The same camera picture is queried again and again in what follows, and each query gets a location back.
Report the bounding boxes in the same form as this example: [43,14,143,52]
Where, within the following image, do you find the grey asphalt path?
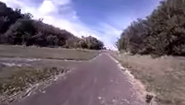
[8,41,168,105]

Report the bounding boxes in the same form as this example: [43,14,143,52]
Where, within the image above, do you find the dry grass field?
[0,39,101,69]

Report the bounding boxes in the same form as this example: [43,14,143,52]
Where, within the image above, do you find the dark wood of trees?
[0,0,109,56]

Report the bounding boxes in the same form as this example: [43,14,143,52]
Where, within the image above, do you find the grey side path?
[0,50,88,77]

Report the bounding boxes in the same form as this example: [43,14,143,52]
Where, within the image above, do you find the row of green trees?
[114,0,185,63]

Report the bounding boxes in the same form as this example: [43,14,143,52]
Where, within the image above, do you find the dry grass verge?
[103,48,185,105]

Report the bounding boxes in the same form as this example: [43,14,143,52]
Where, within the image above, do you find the grass patch with weeds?
[0,59,72,105]

